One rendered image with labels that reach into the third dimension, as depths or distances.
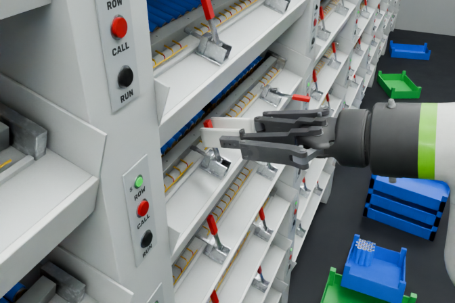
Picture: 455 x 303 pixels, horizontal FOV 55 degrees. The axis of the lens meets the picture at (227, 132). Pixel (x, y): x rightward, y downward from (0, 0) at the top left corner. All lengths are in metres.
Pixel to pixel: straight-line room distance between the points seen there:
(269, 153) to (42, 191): 0.29
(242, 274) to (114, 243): 0.63
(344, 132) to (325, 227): 1.47
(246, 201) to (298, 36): 0.39
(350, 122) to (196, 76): 0.20
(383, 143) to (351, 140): 0.04
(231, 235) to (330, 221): 1.21
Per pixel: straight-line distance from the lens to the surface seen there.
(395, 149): 0.53
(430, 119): 0.54
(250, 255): 1.08
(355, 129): 0.55
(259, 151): 0.57
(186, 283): 0.77
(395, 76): 3.48
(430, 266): 1.97
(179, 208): 0.62
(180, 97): 0.50
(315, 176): 1.66
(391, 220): 2.06
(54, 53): 0.36
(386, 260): 1.91
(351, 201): 2.16
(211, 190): 0.66
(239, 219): 0.88
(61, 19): 0.34
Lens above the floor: 1.34
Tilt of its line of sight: 31 degrees down
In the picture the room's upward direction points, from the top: straight up
